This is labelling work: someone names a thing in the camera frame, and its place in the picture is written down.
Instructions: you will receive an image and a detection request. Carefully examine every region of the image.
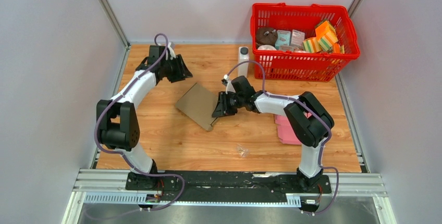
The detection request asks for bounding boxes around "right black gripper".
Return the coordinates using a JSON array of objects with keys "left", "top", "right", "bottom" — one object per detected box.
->
[{"left": 213, "top": 91, "right": 245, "bottom": 117}]

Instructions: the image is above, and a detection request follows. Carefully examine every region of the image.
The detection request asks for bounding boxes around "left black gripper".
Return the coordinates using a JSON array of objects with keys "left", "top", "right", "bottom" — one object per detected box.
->
[{"left": 162, "top": 55, "right": 194, "bottom": 84}]

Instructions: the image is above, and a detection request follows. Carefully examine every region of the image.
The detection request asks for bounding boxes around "brown cardboard box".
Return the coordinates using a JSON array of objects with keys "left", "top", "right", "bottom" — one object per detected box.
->
[{"left": 175, "top": 83, "right": 218, "bottom": 131}]

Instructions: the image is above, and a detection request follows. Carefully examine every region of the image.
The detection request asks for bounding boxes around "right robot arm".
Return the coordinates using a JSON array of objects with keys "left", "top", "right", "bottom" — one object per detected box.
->
[{"left": 212, "top": 76, "right": 334, "bottom": 192}]

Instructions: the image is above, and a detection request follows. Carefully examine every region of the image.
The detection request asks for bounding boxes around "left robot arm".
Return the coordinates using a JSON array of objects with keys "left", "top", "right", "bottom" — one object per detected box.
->
[{"left": 94, "top": 44, "right": 193, "bottom": 190}]

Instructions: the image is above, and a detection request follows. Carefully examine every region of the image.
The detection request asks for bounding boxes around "pink paper box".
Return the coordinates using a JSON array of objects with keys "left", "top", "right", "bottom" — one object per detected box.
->
[{"left": 274, "top": 115, "right": 301, "bottom": 145}]

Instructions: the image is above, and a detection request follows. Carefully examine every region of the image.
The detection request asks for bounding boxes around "teal small box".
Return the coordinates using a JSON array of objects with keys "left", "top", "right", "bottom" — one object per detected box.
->
[{"left": 274, "top": 30, "right": 291, "bottom": 50}]

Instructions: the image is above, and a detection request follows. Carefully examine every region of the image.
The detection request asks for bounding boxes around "grey pink small box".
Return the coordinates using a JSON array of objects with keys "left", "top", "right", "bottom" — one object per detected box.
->
[{"left": 290, "top": 30, "right": 305, "bottom": 49}]

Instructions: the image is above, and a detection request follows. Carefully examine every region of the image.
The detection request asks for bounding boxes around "small clear screw bag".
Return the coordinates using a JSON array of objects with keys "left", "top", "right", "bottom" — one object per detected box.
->
[{"left": 237, "top": 144, "right": 249, "bottom": 158}]

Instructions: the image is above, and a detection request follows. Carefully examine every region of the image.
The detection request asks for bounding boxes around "white bottle black cap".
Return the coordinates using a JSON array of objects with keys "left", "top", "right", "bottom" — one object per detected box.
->
[{"left": 237, "top": 46, "right": 250, "bottom": 77}]

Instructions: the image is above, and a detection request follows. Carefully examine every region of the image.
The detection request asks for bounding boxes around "red plastic basket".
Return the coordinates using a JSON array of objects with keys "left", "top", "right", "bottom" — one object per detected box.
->
[{"left": 250, "top": 3, "right": 360, "bottom": 82}]

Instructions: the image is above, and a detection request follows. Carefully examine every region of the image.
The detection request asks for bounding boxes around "white round lid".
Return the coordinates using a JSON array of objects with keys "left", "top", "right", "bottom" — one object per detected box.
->
[{"left": 257, "top": 45, "right": 277, "bottom": 51}]

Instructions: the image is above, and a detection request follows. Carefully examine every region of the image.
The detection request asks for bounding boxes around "brown round item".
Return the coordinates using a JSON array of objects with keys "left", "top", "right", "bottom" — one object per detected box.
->
[{"left": 255, "top": 27, "right": 278, "bottom": 47}]

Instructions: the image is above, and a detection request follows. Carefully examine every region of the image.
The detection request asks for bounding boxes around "striped sponge pack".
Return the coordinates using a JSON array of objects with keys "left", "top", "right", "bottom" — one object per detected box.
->
[{"left": 303, "top": 37, "right": 322, "bottom": 53}]

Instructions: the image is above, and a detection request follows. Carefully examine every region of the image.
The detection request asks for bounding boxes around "orange green sponge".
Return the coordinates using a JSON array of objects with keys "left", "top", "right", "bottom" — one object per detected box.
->
[{"left": 315, "top": 19, "right": 339, "bottom": 52}]

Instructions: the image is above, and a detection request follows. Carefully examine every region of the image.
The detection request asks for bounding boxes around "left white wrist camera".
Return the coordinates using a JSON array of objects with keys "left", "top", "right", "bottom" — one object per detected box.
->
[{"left": 165, "top": 42, "right": 176, "bottom": 60}]

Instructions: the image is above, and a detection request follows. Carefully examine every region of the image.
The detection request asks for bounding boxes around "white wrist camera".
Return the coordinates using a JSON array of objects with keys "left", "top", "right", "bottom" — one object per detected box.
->
[
  {"left": 165, "top": 42, "right": 176, "bottom": 60},
  {"left": 222, "top": 74, "right": 235, "bottom": 93}
]

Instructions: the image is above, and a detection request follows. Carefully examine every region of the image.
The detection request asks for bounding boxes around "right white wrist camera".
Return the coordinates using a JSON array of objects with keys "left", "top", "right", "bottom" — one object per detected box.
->
[{"left": 222, "top": 74, "right": 235, "bottom": 93}]

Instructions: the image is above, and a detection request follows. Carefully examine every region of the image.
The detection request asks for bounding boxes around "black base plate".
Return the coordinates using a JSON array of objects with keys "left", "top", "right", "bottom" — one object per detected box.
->
[{"left": 125, "top": 170, "right": 332, "bottom": 203}]

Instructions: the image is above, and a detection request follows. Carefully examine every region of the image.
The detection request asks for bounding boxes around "aluminium frame rail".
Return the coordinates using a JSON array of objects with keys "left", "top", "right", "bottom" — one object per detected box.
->
[{"left": 63, "top": 169, "right": 396, "bottom": 223}]

